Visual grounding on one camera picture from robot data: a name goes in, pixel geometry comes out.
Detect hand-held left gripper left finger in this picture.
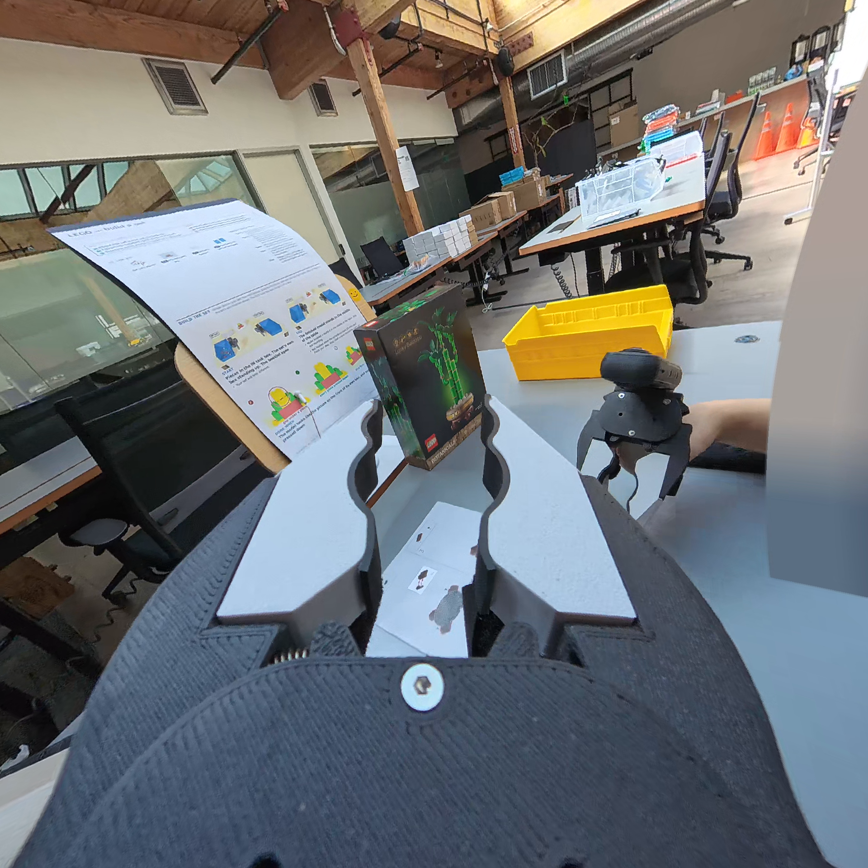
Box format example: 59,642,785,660
216,399,386,632

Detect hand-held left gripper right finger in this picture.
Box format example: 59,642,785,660
473,395,640,628

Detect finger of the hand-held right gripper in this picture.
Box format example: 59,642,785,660
651,420,694,501
576,410,621,484

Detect person's right forearm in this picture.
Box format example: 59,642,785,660
686,399,774,454

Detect white desk with wooden edge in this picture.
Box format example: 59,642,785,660
0,434,103,537

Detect person's right hand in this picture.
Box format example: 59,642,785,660
612,442,663,480

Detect yellow plastic bin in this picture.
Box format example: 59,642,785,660
502,285,674,382

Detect white printed paper sheet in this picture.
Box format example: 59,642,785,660
366,500,491,659

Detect wooden stand board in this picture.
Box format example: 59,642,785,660
174,258,408,509

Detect black office chair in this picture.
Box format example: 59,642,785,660
702,129,754,272
359,239,404,279
54,380,252,604

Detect dark green toy set box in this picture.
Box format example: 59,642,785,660
353,283,488,472

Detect long white work table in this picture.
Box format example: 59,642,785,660
519,152,709,299

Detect clear plastic containers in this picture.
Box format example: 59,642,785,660
575,157,669,228

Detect cardboard box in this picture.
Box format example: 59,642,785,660
461,192,518,235
502,178,549,212

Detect white table with boxes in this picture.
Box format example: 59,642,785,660
359,210,530,306

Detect printed instruction sheet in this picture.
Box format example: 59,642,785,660
49,198,381,462

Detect stack of white boxes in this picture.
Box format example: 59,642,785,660
403,216,476,262

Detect dark wall vent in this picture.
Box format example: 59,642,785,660
528,51,567,101

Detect silver ventilation duct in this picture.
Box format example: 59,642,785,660
566,27,747,75

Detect wooden support post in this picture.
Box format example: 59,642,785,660
346,34,425,235

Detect large wall vent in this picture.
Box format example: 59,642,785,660
142,57,208,116

